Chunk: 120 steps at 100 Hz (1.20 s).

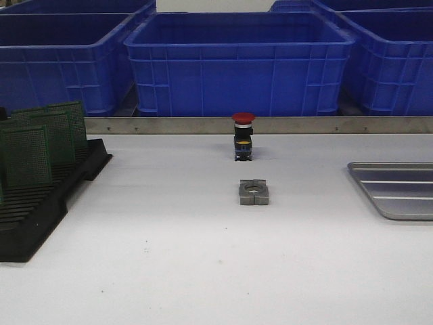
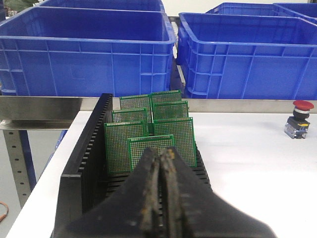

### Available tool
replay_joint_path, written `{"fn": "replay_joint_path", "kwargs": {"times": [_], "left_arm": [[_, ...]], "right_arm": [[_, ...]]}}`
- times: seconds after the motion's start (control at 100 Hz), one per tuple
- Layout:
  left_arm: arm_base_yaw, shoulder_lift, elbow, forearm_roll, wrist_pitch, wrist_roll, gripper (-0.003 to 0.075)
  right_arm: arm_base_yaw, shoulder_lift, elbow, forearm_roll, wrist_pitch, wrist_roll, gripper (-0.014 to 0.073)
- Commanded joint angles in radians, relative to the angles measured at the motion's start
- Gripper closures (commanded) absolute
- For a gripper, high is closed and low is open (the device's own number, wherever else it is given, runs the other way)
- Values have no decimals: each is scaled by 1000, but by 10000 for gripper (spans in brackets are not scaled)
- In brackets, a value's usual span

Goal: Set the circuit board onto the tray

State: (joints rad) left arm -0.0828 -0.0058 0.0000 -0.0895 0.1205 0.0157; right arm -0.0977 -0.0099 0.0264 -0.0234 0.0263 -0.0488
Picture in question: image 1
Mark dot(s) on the green perforated board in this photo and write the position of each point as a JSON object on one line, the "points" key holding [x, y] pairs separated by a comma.
{"points": [[1, 193], [59, 134], [25, 154]]}

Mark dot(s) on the rear right green board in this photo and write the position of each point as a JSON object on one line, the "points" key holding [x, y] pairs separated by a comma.
{"points": [[77, 123]]}

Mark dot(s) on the silver metal tray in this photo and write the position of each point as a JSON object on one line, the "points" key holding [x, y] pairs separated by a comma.
{"points": [[398, 190]]}

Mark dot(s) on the black slotted board rack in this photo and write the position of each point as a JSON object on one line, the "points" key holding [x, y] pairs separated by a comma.
{"points": [[30, 214]]}

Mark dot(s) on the rear left green board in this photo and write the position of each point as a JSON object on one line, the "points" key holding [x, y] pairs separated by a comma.
{"points": [[23, 114]]}

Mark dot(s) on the left-edge green board behind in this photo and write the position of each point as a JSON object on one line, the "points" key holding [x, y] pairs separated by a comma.
{"points": [[8, 124]]}

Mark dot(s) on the red emergency stop button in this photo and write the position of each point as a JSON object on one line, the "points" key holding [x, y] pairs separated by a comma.
{"points": [[242, 135]]}

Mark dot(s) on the grey square metal block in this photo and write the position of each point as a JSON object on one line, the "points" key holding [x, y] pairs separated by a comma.
{"points": [[254, 192]]}

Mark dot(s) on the centre blue plastic crate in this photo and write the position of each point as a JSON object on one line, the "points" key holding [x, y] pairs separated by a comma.
{"points": [[217, 64]]}

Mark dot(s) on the blue plastic crate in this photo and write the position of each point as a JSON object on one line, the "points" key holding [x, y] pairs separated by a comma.
{"points": [[217, 64], [389, 71], [54, 58]]}

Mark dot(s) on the far right blue crate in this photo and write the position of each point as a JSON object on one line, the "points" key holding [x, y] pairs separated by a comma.
{"points": [[342, 5]]}

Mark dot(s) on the right blue plastic crate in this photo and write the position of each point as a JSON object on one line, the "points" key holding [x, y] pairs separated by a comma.
{"points": [[389, 71]]}

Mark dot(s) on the left blue plastic crate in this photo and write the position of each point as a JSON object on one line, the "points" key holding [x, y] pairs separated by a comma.
{"points": [[54, 58]]}

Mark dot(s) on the far left blue crate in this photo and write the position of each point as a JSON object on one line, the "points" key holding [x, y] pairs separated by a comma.
{"points": [[78, 7]]}

